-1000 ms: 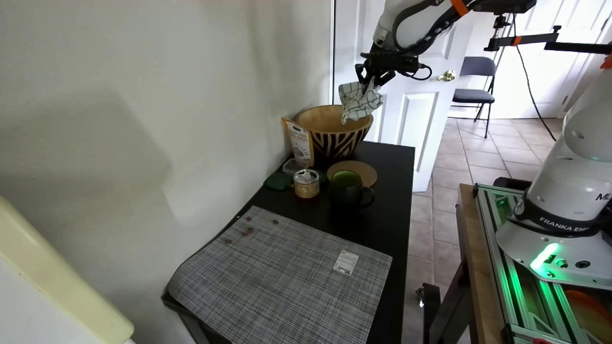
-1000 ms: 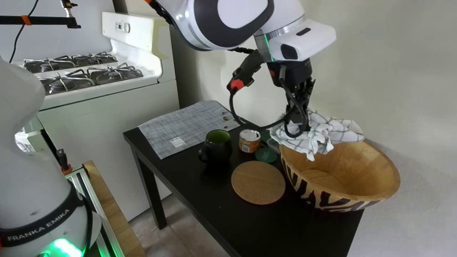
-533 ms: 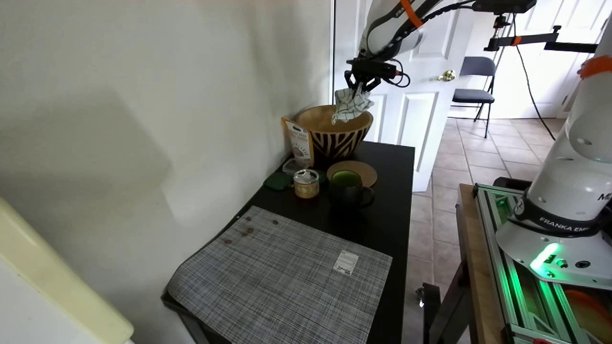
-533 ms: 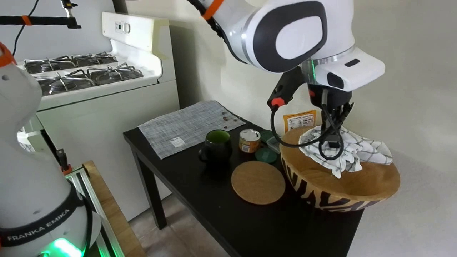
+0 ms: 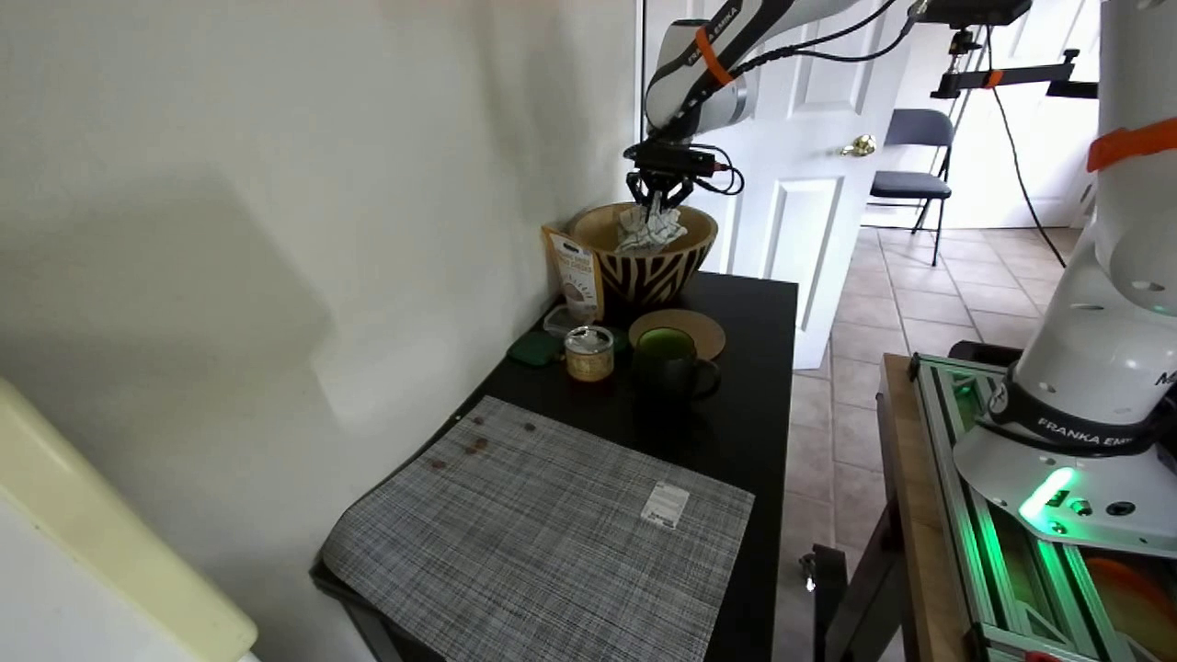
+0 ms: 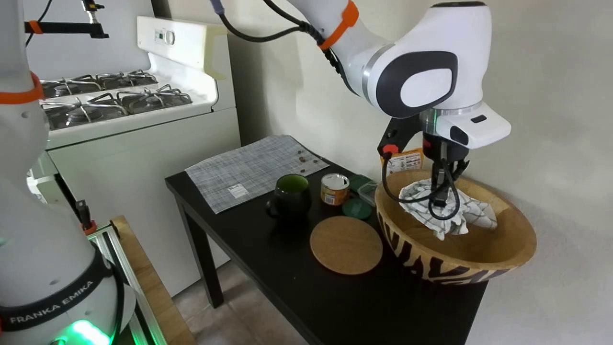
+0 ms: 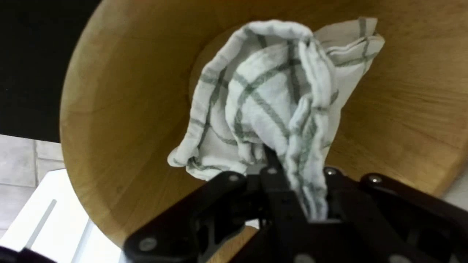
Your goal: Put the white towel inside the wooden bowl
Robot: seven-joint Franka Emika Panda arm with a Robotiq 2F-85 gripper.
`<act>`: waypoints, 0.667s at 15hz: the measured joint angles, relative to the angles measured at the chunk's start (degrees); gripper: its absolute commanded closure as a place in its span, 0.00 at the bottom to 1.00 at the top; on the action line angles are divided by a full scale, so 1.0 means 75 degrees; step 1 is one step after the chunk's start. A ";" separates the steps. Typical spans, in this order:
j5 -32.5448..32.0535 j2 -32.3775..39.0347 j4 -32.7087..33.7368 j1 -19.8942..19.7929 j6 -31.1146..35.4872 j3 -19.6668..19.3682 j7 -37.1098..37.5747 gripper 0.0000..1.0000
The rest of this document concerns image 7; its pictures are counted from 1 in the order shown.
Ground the white green-checked towel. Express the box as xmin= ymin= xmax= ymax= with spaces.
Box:
xmin=167 ymin=16 xmax=385 ymax=221

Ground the wooden bowl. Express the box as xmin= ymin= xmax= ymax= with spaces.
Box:
xmin=60 ymin=0 xmax=468 ymax=263

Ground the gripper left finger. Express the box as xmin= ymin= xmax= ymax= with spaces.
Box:
xmin=123 ymin=145 xmax=309 ymax=263

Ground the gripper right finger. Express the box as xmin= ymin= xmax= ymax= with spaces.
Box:
xmin=323 ymin=166 xmax=468 ymax=263

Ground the white box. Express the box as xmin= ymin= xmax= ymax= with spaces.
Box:
xmin=0 ymin=168 xmax=123 ymax=263

